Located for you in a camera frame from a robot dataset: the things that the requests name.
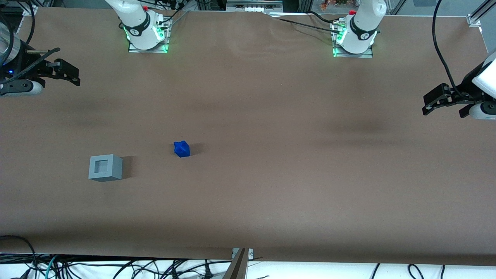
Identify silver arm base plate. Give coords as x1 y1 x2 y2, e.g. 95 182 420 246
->
128 17 170 53
332 19 374 59

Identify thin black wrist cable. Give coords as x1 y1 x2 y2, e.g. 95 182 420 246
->
3 47 61 79

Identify thick black hanging cable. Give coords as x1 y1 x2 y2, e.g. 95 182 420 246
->
432 0 466 98

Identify gray cube base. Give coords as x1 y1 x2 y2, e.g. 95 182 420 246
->
88 154 123 182

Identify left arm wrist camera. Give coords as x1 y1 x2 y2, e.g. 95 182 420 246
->
468 101 496 121

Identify blue plastic part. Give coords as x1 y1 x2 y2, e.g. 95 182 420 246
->
174 140 191 158

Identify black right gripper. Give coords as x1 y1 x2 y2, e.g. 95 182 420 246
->
0 59 81 87

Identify tangled black floor cables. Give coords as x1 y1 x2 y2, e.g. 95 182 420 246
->
54 258 264 279

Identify long black base cable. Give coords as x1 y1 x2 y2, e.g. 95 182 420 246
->
267 15 341 34

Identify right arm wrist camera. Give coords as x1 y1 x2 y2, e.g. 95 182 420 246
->
0 79 43 96

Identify aluminium profile bar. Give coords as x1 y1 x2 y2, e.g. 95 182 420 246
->
222 248 249 279

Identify short black base cable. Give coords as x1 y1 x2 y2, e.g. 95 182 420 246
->
305 10 341 24

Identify black floor cable loop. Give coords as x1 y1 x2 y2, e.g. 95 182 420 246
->
0 235 38 279

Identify brown table cover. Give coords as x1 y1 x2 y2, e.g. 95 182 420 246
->
0 7 496 266

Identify gray rack device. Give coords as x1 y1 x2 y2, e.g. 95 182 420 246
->
226 0 284 12

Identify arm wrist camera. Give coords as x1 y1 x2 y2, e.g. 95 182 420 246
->
468 101 496 121
0 79 43 96

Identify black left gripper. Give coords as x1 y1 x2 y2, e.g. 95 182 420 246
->
422 65 488 118

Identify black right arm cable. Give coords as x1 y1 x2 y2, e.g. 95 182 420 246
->
0 0 36 51

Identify teal floor cable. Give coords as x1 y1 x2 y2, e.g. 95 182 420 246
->
43 255 59 279

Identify aluminium frame corner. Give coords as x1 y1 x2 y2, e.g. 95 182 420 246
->
467 0 496 28

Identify small silver bracket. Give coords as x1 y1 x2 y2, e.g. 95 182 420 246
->
231 248 255 260

